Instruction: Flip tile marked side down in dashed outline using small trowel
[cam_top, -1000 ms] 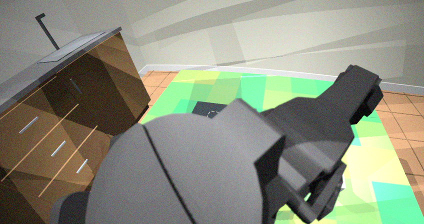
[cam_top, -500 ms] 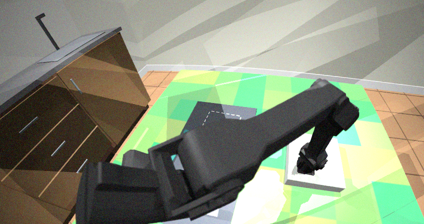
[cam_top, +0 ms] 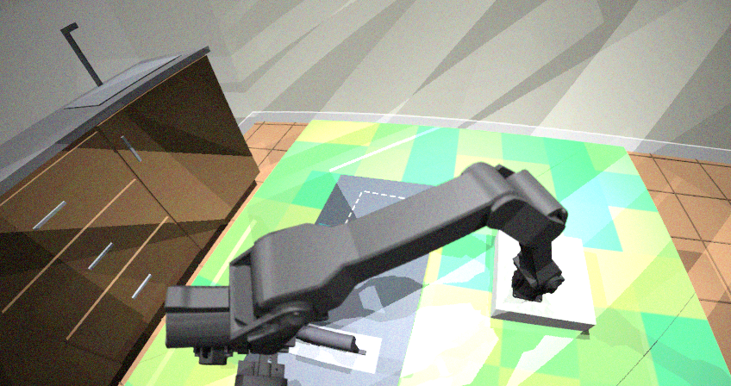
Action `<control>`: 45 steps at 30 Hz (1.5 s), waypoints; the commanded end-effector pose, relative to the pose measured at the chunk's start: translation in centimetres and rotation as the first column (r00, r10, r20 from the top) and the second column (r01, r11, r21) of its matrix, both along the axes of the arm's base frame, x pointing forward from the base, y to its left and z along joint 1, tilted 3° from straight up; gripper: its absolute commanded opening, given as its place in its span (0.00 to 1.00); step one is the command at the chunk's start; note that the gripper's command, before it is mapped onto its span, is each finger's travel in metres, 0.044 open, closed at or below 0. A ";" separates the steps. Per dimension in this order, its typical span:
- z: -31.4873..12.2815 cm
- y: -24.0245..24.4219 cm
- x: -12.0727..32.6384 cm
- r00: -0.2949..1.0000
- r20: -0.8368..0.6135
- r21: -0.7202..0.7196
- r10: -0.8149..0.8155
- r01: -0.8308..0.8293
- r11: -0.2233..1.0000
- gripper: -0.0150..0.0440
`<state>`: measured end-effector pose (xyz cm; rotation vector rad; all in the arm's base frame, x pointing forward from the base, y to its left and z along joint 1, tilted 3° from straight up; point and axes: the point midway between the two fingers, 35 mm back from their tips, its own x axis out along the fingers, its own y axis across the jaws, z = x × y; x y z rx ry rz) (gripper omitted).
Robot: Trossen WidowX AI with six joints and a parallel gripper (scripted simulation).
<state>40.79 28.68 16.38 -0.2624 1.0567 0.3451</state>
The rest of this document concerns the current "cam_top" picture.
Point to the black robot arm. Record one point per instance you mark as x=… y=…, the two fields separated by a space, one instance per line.
x=295 y=275

